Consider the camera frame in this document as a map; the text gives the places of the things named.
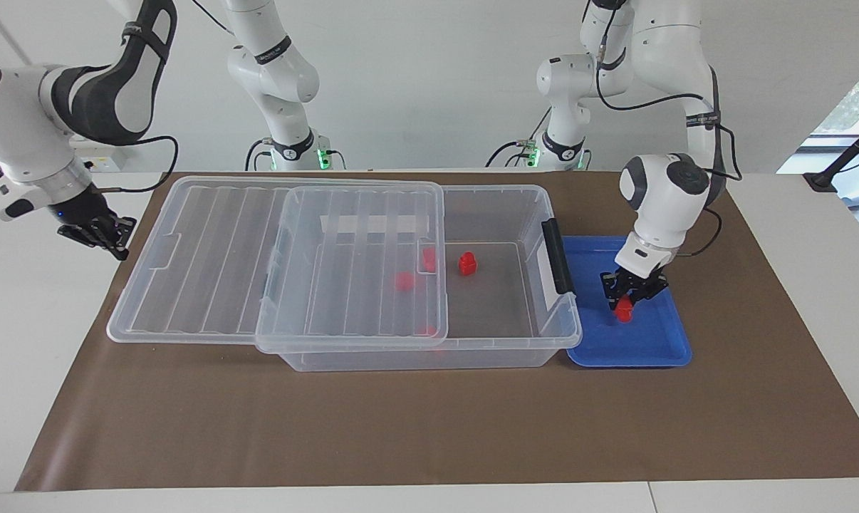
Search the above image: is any clear plastic storage box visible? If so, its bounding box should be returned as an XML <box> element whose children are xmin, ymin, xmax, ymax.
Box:
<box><xmin>255</xmin><ymin>184</ymin><xmax>583</xmax><ymax>373</ymax></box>

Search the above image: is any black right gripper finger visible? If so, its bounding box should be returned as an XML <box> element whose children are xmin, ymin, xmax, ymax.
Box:
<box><xmin>57</xmin><ymin>227</ymin><xmax>107</xmax><ymax>249</ymax></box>
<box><xmin>108</xmin><ymin>219</ymin><xmax>137</xmax><ymax>261</ymax></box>

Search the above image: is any black box latch clip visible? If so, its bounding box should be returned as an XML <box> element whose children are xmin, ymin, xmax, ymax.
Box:
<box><xmin>541</xmin><ymin>219</ymin><xmax>575</xmax><ymax>294</ymax></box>

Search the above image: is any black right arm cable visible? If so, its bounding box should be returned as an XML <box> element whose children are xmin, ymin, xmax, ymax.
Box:
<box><xmin>88</xmin><ymin>0</ymin><xmax>232</xmax><ymax>195</ymax></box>

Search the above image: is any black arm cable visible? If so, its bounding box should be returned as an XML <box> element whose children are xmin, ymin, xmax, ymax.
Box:
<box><xmin>585</xmin><ymin>0</ymin><xmax>744</xmax><ymax>257</ymax></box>
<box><xmin>88</xmin><ymin>0</ymin><xmax>232</xmax><ymax>195</ymax></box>

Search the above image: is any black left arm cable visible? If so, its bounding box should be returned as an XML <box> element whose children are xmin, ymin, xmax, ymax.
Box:
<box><xmin>585</xmin><ymin>0</ymin><xmax>744</xmax><ymax>257</ymax></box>

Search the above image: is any blue plastic tray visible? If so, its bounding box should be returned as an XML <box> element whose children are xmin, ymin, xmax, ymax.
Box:
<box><xmin>562</xmin><ymin>236</ymin><xmax>692</xmax><ymax>368</ymax></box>

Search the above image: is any clear ribbed plastic lid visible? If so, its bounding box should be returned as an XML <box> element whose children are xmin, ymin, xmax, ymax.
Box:
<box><xmin>107</xmin><ymin>176</ymin><xmax>449</xmax><ymax>355</ymax></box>

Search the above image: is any black left base cable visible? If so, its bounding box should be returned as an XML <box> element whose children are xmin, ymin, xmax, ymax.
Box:
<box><xmin>486</xmin><ymin>107</ymin><xmax>553</xmax><ymax>169</ymax></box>

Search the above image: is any black slanted stand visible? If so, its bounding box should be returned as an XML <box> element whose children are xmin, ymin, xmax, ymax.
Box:
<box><xmin>803</xmin><ymin>114</ymin><xmax>859</xmax><ymax>193</ymax></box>

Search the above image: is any brown paper table mat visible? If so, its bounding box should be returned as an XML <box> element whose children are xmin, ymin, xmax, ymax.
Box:
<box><xmin>15</xmin><ymin>171</ymin><xmax>859</xmax><ymax>492</ymax></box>

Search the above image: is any white wall socket box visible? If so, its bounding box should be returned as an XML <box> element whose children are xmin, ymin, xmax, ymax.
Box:
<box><xmin>70</xmin><ymin>139</ymin><xmax>127</xmax><ymax>172</ymax></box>

